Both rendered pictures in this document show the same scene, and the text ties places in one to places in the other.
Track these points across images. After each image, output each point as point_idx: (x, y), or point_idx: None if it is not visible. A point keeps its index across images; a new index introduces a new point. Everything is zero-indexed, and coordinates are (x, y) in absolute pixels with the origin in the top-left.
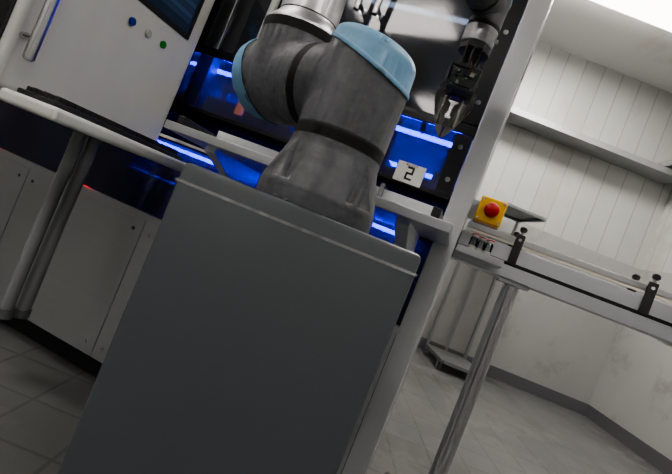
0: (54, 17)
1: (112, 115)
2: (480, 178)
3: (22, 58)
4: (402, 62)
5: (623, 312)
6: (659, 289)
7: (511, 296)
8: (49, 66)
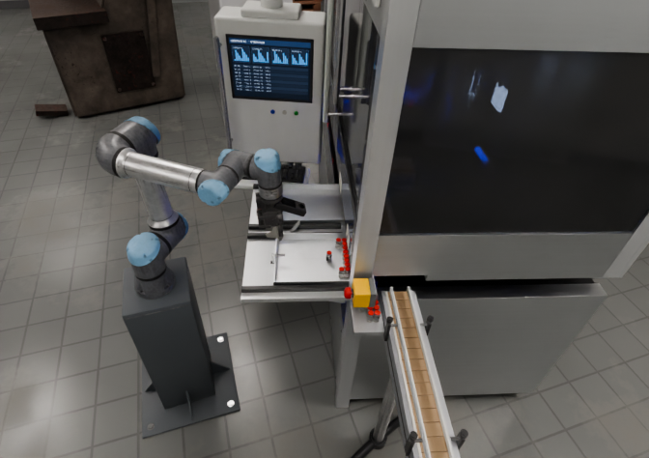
0: (239, 128)
1: (285, 155)
2: (354, 264)
3: (235, 147)
4: (130, 258)
5: (404, 437)
6: (425, 450)
7: None
8: (246, 146)
